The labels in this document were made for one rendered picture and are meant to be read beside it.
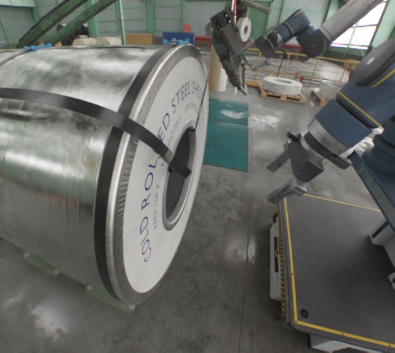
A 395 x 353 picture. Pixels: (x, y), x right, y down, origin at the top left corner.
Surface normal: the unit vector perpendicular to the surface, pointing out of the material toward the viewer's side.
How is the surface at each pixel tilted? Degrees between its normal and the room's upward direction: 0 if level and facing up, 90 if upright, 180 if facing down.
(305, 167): 92
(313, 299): 0
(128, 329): 0
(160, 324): 0
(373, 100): 83
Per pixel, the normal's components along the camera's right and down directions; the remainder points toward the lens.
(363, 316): 0.03, -0.81
